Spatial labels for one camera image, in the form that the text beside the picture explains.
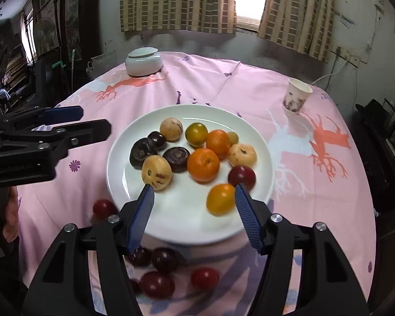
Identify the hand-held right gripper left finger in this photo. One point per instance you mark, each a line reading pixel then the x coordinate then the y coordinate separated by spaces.
pixel 140 220

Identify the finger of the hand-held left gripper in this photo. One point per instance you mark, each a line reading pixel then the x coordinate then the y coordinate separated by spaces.
pixel 62 113
pixel 85 131

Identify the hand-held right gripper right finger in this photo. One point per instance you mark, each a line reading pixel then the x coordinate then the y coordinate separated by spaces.
pixel 248 220

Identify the orange cherry tomato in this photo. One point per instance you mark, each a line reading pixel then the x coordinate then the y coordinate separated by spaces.
pixel 220 199

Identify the white oval plate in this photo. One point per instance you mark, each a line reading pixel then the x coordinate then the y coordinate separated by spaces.
pixel 184 217

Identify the dark red cherry tomato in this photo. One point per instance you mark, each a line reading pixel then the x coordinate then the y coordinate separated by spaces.
pixel 242 176

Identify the beige speckled oval fruit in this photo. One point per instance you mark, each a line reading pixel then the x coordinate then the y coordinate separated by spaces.
pixel 156 172

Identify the black water chestnut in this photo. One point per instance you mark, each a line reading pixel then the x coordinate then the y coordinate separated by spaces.
pixel 141 153
pixel 176 159

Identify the beige dimpled round fruit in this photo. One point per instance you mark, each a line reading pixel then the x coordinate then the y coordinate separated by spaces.
pixel 242 154

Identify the mandarin orange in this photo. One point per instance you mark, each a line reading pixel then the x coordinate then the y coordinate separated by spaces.
pixel 203 165
pixel 218 143

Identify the small yellow round fruit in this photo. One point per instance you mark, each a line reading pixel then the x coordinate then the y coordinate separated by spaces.
pixel 233 136

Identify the small beige round fruit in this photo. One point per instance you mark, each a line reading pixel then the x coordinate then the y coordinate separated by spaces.
pixel 171 129

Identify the yellow cherry tomato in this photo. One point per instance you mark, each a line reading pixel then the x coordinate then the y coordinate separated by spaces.
pixel 196 134

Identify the person's left hand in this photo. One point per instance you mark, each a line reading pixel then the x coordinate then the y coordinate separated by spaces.
pixel 11 214

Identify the white stick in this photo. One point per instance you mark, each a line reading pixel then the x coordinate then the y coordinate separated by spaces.
pixel 72 67

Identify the pink printed tablecloth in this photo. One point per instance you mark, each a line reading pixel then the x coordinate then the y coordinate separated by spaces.
pixel 309 177

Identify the standing fan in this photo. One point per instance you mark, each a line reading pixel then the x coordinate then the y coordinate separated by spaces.
pixel 46 34

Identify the white lidded ceramic jar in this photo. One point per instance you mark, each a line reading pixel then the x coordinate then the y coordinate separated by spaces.
pixel 143 62

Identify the dark framed picture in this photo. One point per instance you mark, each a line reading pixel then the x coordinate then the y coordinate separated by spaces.
pixel 73 23

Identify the printed paper cup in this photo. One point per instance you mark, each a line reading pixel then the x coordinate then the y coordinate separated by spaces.
pixel 294 98

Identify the beige checked curtain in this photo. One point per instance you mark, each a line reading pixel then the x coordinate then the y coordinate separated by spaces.
pixel 177 3
pixel 296 16

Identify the black hat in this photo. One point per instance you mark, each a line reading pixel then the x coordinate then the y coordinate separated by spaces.
pixel 370 110

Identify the white power strip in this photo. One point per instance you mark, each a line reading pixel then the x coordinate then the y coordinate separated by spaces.
pixel 350 57

